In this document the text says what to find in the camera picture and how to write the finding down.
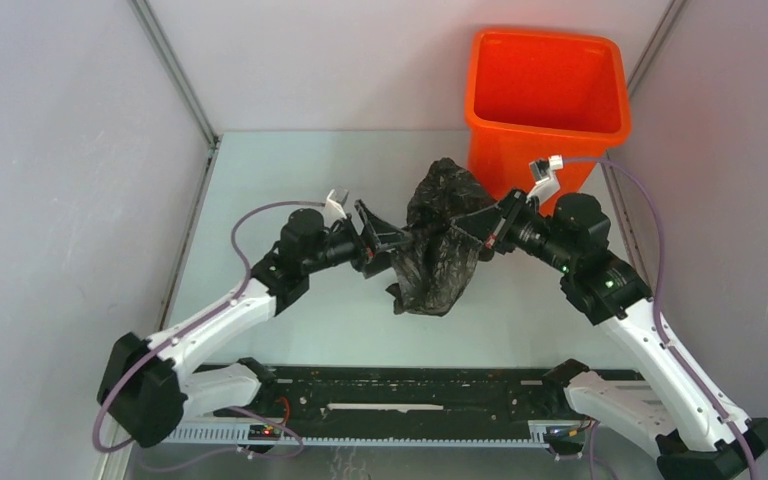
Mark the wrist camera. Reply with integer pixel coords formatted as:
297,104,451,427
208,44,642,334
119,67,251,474
527,154,564,204
322,187,349,226

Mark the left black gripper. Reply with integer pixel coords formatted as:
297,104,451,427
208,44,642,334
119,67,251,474
303,201,414,279

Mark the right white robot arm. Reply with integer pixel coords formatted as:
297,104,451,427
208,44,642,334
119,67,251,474
452,189,768,479

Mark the small electronics board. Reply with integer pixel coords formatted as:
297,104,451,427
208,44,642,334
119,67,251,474
246,424,283,441

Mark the white cable duct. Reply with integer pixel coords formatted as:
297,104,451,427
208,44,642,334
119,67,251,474
165,423,558,448

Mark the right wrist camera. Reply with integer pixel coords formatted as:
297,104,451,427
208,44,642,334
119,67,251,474
527,154,564,204

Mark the black plastic trash bag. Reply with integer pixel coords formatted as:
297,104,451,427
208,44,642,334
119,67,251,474
387,158,495,317

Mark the orange plastic trash bin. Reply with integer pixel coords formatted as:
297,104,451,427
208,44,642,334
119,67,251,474
464,27,632,199

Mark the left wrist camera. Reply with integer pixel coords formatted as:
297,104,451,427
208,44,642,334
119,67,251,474
322,187,349,226

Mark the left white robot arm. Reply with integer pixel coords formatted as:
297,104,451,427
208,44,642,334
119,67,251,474
93,200,412,453

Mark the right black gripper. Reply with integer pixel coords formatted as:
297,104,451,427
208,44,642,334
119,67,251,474
452,187,576,274

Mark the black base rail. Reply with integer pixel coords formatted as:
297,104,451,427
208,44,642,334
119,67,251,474
211,362,644,440

